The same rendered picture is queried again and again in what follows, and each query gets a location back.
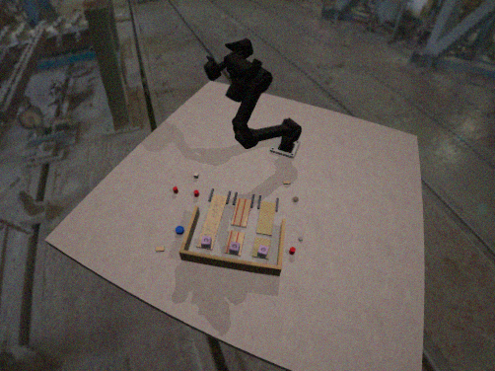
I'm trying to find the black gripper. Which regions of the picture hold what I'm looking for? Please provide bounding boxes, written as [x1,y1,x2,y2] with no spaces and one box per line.
[204,38,253,81]

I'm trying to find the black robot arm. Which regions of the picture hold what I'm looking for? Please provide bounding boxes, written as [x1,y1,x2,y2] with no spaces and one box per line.
[225,59,302,153]

